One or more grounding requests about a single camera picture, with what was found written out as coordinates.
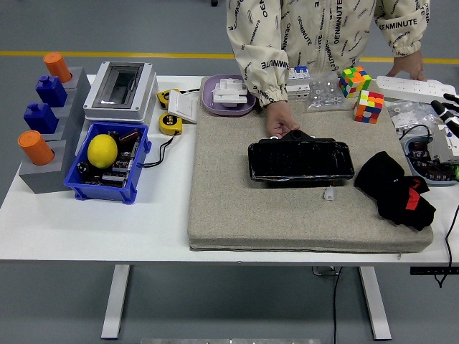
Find grey electrical enclosure box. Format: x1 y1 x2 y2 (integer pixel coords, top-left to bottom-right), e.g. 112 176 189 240
82 60 159 123

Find white blue circuit breaker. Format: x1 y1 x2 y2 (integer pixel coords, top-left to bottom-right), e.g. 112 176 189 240
285 65 311 103

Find grey-blue tray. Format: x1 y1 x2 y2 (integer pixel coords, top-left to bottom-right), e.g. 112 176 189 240
404 138 459 187

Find hanging black cable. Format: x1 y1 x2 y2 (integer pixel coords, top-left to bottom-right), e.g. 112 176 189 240
435 206 459 290

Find black rag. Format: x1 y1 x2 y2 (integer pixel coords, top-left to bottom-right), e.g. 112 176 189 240
354 150 437 232

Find grey-brown mat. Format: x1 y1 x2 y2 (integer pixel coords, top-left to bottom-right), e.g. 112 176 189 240
186 75 434 254

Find purple tray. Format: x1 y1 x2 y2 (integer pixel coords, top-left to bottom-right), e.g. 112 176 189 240
200 74 257 117

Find blue block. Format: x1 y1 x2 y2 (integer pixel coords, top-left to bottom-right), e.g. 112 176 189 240
35 75 68 108
23 102 60 135

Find multicoloured puzzle cube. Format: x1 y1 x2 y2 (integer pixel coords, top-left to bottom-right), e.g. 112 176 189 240
353 90 385 125
339 66 373 99

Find white plastic parts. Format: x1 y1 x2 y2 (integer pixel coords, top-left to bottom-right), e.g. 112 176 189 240
212 77 250 110

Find blue plastic bin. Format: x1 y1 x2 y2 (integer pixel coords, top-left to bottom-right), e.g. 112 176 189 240
63 121 153 205

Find person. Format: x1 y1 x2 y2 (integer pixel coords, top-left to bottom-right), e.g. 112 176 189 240
225 0 430 78

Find white power strip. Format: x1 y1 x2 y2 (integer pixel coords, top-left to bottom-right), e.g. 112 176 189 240
376 75 458 107

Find black glossy panel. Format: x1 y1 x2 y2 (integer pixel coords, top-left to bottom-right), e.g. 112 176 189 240
247 129 355 188

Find clear bag of nuts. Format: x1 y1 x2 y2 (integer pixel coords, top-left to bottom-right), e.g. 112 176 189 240
303 73 348 114

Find clear bag of washers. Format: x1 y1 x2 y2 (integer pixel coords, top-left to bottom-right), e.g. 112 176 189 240
387 100 440 132

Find white wall switch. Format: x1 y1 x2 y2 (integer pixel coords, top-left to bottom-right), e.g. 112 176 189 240
167 89 199 125

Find orange cylinder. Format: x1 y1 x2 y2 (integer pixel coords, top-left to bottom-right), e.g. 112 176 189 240
17 130 55 166
43 52 72 84

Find yellow tape measure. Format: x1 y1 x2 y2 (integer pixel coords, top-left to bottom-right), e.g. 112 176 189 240
143 112 184 168
156 87 202 110

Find person's right hand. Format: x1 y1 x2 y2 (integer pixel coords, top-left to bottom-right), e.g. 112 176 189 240
265 100 301 137

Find yellow lemon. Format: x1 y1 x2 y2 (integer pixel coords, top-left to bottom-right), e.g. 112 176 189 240
87 134 119 169

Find person's left hand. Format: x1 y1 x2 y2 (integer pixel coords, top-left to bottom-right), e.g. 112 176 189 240
386 49 428 82

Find black cable loop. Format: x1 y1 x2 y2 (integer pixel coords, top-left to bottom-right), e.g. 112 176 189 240
398 124 433 144

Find brown cylindrical capacitor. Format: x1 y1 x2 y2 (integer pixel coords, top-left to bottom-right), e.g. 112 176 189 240
120 128 141 146

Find grey stepped block holder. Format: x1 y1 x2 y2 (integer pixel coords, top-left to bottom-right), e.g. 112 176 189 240
18 66 90 195

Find white table leg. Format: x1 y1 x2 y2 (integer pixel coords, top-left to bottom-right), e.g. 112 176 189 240
100 264 131 340
358 267 392 341

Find black cable under table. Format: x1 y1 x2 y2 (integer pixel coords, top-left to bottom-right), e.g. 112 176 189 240
311 265 344 344

